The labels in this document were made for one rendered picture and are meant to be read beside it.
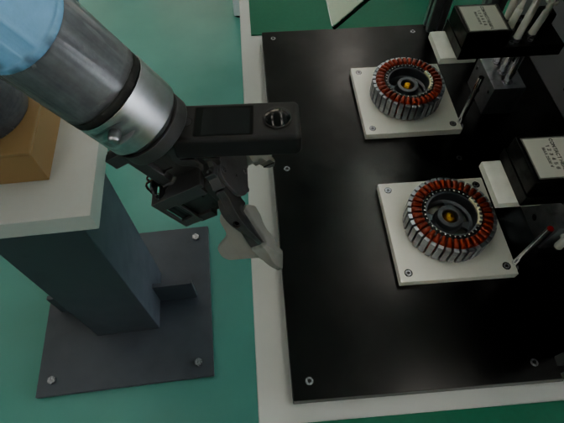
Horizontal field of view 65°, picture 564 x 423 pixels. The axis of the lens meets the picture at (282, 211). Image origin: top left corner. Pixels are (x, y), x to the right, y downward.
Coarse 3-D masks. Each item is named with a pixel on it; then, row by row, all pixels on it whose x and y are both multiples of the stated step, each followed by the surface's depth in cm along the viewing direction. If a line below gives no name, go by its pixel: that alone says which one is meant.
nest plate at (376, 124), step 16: (432, 64) 76; (352, 80) 75; (368, 80) 74; (368, 96) 72; (448, 96) 72; (368, 112) 70; (448, 112) 70; (368, 128) 68; (384, 128) 68; (400, 128) 68; (416, 128) 68; (432, 128) 68; (448, 128) 68
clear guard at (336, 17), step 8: (328, 0) 48; (336, 0) 47; (344, 0) 46; (352, 0) 45; (360, 0) 44; (368, 0) 43; (328, 8) 47; (336, 8) 46; (344, 8) 45; (352, 8) 44; (336, 16) 46; (344, 16) 45; (336, 24) 45
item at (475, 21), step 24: (456, 24) 62; (480, 24) 60; (504, 24) 60; (432, 48) 65; (456, 48) 62; (480, 48) 61; (504, 48) 61; (528, 48) 61; (552, 48) 62; (504, 72) 69
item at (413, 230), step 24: (432, 192) 58; (456, 192) 58; (480, 192) 58; (408, 216) 56; (432, 216) 59; (456, 216) 58; (480, 216) 56; (432, 240) 54; (456, 240) 54; (480, 240) 54
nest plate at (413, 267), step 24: (384, 192) 62; (408, 192) 62; (384, 216) 60; (408, 240) 58; (504, 240) 58; (408, 264) 56; (432, 264) 56; (456, 264) 56; (480, 264) 56; (504, 264) 56
